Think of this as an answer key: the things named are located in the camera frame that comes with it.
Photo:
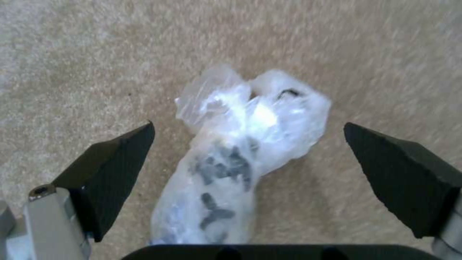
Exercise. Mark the crumpled clear plastic bag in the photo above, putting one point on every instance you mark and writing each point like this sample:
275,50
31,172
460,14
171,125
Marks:
238,162

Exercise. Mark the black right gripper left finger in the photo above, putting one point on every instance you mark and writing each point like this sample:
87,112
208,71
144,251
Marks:
108,173

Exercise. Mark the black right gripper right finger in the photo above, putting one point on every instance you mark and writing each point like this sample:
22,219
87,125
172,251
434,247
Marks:
404,184

